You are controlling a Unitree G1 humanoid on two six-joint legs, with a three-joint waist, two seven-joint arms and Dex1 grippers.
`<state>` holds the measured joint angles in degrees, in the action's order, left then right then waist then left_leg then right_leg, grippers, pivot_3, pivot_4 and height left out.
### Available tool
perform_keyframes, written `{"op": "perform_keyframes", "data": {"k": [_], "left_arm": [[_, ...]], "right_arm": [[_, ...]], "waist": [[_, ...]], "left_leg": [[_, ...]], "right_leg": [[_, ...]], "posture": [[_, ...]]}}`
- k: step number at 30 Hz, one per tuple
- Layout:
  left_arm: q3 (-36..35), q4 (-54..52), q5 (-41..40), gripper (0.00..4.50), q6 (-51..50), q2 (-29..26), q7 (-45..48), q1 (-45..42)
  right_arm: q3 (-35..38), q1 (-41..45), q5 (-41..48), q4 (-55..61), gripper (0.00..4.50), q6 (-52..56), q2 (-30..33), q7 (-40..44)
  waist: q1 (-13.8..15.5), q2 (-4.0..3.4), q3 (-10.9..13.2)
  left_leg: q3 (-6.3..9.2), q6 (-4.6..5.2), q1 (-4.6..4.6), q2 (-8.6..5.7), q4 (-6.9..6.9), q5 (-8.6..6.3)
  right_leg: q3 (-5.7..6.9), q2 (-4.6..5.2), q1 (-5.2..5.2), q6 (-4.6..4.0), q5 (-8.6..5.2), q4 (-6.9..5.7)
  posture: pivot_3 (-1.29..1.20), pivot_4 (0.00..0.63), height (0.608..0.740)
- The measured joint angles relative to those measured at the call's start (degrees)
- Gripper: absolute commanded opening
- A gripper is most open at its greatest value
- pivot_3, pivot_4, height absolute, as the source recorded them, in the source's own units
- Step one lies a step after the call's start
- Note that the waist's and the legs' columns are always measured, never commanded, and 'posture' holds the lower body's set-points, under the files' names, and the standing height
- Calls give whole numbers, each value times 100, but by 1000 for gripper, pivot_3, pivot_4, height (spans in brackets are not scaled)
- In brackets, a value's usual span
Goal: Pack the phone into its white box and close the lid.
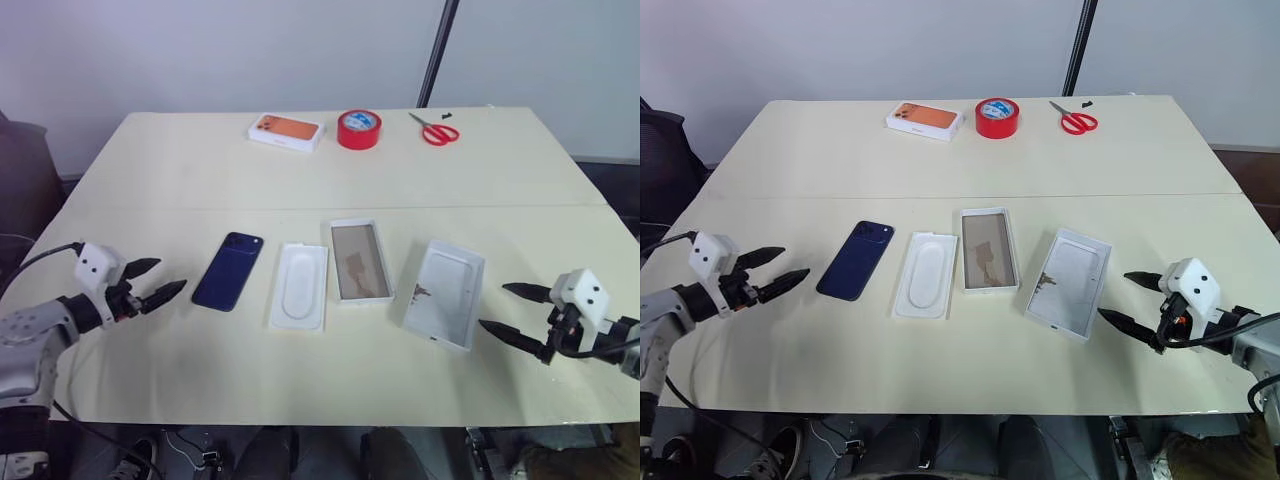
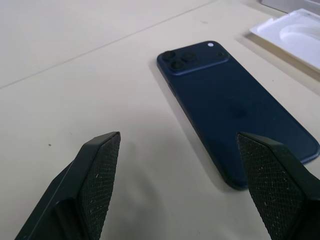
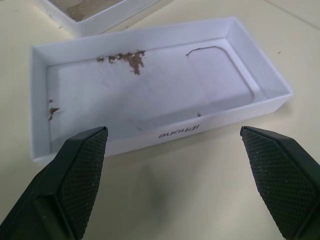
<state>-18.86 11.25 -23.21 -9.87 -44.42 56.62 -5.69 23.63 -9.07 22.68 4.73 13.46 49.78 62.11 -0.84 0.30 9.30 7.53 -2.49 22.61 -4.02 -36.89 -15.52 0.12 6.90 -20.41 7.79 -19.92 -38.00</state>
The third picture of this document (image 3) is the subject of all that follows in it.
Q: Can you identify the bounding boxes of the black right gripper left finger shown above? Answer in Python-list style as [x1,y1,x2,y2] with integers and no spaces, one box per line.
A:
[0,126,109,240]

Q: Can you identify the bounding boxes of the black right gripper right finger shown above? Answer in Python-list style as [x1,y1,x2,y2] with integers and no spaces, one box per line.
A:
[239,125,320,240]

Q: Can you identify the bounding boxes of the blue phone box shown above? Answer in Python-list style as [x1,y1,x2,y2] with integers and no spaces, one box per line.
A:
[30,16,295,165]

